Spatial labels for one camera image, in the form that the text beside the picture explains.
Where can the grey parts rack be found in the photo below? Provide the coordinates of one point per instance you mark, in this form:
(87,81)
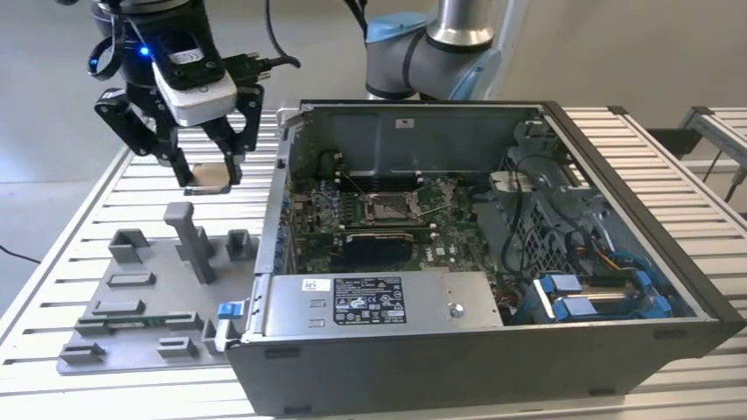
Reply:
(170,302)

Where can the thin metal locking lever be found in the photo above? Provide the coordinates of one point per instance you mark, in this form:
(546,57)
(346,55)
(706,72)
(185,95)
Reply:
(436,209)

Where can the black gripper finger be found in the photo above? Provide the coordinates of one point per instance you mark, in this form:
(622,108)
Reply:
(250,122)
(146,131)

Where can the green RAM stick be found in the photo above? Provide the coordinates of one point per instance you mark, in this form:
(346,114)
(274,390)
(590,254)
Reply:
(158,321)

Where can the black graphics card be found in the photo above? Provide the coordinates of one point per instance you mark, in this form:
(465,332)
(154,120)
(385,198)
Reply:
(377,251)

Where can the open black PC case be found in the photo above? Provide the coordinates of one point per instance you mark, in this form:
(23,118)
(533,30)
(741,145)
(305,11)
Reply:
(409,372)

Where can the disk carrier with blue tab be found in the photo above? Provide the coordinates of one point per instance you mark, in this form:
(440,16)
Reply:
(229,310)

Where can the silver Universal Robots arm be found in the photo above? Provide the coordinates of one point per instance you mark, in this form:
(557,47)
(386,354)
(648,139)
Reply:
(461,26)

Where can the dark plastic drive cage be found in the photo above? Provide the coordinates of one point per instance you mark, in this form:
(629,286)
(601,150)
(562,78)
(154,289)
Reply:
(549,245)

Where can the green motherboard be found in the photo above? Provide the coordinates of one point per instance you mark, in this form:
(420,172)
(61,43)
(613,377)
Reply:
(450,245)

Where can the silver power supply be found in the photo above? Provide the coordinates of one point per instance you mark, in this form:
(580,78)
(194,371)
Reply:
(293,306)

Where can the CPU chip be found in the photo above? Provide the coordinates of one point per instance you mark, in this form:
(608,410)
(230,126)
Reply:
(207,177)

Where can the dark installed RAM stick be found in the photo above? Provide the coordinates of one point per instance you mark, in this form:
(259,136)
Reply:
(386,226)
(380,177)

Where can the CPU socket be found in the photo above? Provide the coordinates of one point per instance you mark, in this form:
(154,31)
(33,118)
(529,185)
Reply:
(389,210)

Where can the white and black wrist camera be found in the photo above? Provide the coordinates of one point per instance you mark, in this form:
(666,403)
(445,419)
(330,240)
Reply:
(202,102)

